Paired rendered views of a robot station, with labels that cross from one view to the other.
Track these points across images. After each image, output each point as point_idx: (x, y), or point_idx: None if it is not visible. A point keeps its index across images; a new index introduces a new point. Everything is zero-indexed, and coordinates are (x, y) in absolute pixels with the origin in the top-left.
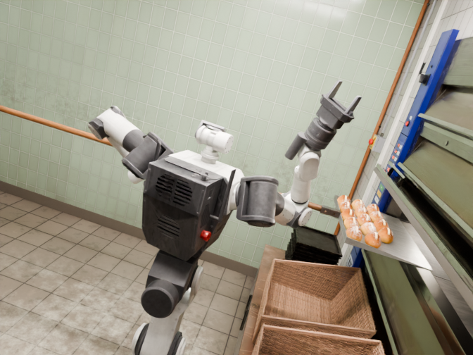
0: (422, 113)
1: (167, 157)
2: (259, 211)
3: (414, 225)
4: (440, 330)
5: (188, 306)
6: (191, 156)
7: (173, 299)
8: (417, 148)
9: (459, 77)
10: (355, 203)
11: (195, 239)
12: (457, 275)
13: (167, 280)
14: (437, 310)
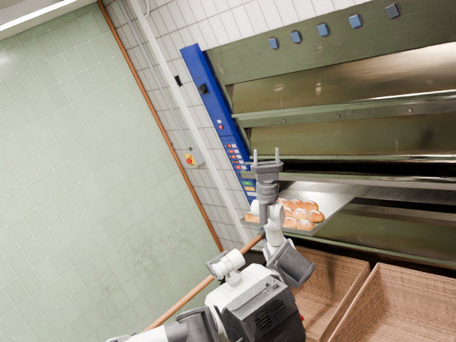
0: (227, 112)
1: (228, 308)
2: (305, 267)
3: (347, 182)
4: (410, 216)
5: None
6: (224, 293)
7: None
8: (251, 137)
9: (241, 75)
10: None
11: (302, 326)
12: (414, 182)
13: None
14: (395, 210)
